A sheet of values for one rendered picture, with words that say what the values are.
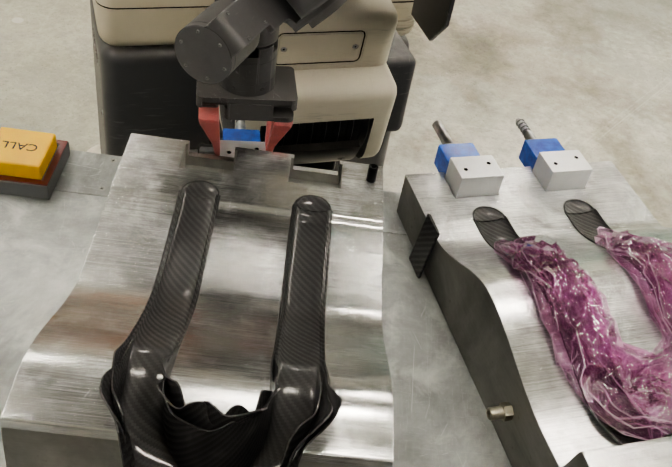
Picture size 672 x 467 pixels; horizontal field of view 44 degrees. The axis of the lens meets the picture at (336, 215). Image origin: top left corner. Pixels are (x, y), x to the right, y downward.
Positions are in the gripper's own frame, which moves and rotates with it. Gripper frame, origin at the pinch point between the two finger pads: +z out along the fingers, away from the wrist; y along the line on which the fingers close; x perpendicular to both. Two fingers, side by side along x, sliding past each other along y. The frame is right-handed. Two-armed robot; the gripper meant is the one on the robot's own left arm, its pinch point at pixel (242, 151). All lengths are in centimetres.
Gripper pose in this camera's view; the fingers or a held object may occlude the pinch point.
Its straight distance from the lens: 92.7
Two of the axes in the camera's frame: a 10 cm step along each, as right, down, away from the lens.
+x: -1.1, -6.7, 7.3
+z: -1.2, 7.4, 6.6
